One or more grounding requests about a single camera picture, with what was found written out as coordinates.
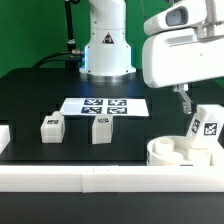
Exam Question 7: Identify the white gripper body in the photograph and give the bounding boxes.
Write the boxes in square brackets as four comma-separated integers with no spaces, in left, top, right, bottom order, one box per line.
[142,28,224,88]

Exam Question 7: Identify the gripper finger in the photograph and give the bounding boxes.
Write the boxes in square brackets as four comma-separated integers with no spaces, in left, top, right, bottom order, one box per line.
[173,84,193,114]

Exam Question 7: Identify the white round stool seat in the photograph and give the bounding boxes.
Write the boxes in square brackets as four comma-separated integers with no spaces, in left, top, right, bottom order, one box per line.
[147,136,212,167]

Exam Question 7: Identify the black vertical pole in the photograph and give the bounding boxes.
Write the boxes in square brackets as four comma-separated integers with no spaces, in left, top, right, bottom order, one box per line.
[64,0,80,51]

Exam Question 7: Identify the white fiducial marker sheet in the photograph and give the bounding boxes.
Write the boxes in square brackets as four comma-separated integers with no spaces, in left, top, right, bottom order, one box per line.
[60,98,149,117]

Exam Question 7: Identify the white U-shaped fence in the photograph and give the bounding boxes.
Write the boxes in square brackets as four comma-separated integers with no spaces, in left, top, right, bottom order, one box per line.
[0,125,224,194]

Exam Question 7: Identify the black cables at base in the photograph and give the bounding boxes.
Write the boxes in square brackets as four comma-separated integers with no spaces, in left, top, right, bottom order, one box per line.
[32,49,86,70]

